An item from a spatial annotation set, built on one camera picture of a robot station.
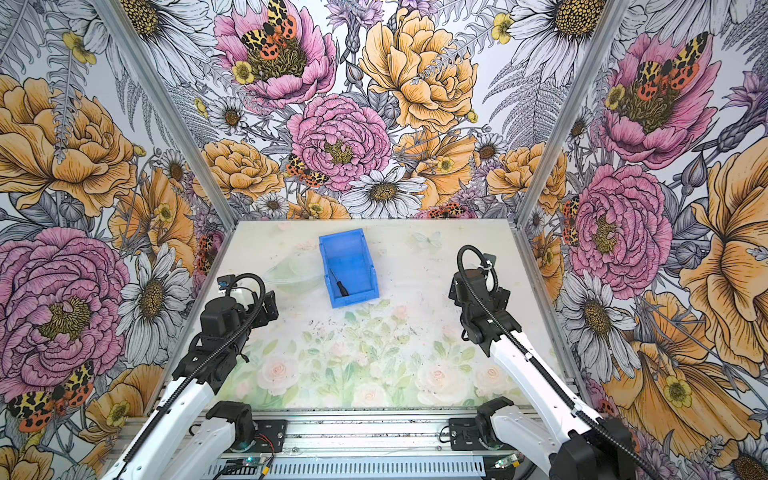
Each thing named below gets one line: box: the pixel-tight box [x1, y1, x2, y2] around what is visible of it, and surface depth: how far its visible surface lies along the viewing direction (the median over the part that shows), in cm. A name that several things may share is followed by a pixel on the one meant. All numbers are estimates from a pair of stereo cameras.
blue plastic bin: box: [319, 228, 380, 309], surface depth 107 cm
